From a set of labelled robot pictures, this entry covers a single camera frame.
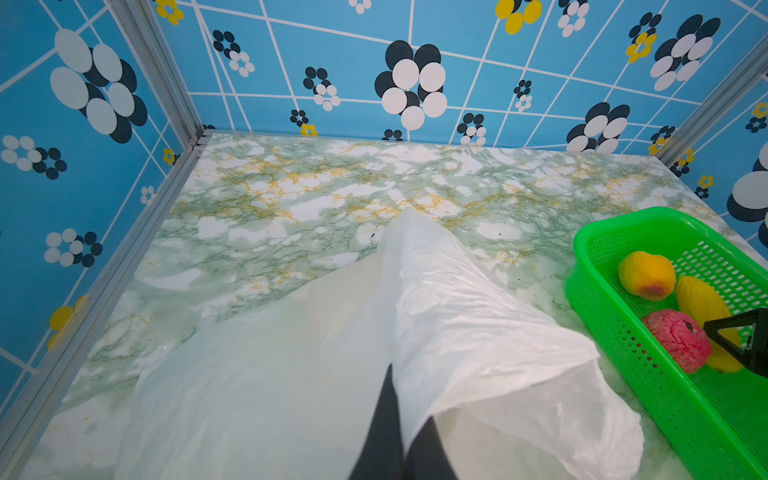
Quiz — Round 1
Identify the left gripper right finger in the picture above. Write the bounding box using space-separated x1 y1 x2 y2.
403 417 457 480

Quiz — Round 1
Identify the pink toy apple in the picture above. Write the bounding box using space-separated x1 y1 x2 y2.
641 309 712 374

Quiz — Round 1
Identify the green plastic basket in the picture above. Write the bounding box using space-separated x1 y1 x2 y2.
565 207 767 479

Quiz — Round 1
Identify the yellow toy apple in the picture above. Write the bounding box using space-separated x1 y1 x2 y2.
618 251 676 301

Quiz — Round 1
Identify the yellow toy mango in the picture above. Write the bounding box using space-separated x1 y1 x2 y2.
675 276 743 373

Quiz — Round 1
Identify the aluminium corner post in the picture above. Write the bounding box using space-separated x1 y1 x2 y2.
656 43 767 166
1 1 202 478

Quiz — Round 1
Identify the white plastic bag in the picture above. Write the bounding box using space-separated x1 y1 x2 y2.
115 211 644 479

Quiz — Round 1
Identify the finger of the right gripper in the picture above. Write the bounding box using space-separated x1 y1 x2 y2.
703 308 767 378

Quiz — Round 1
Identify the right aluminium corner post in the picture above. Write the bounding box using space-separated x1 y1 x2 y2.
656 43 767 166

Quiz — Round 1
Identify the left aluminium corner post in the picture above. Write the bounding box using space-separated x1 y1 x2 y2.
1 1 202 478

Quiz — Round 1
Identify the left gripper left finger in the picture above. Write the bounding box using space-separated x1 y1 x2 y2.
349 366 404 480

